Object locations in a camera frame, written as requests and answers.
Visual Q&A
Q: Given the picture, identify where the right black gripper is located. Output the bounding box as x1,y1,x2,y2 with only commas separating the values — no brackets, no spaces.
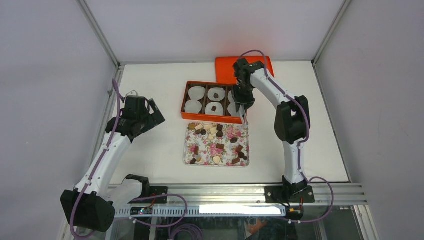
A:
232,82,255,112

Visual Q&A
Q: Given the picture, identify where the dark oval chocolate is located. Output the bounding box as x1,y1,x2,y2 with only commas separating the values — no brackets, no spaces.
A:
230,137,238,144

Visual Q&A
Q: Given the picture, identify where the brown rectangular chocolate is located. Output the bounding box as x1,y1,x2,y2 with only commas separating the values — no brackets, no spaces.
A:
216,143,225,150

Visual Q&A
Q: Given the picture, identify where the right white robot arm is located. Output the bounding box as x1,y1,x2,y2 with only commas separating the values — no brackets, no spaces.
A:
231,57,311,203

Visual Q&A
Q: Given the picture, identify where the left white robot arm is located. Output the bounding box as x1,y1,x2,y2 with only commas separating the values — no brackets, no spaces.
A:
60,95,165,233

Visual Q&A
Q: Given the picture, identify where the orange chocolate box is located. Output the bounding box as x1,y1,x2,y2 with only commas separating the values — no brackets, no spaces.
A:
180,81,242,124

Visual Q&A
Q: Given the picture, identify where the brown chocolate lower right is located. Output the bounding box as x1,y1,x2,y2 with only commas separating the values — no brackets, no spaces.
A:
235,145,244,153

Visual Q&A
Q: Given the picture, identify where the white heart chocolate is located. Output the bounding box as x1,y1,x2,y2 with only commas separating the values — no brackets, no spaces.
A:
212,156,221,165

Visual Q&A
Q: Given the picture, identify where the orange box lid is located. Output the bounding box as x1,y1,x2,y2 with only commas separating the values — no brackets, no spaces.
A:
215,55,275,84

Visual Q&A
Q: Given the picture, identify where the floral tray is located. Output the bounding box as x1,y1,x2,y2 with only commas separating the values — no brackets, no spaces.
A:
182,122,250,168

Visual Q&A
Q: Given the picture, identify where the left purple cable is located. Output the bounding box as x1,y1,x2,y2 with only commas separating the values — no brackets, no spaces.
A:
69,78,125,240

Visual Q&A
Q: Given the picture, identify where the purple cable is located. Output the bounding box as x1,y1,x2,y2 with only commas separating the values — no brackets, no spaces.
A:
238,49,335,223
69,78,125,240

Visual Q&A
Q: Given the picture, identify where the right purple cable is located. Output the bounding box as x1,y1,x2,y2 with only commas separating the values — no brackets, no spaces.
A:
238,49,335,223

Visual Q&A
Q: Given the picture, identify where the aluminium frame rail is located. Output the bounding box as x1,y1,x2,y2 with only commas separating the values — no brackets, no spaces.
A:
115,182,368,219

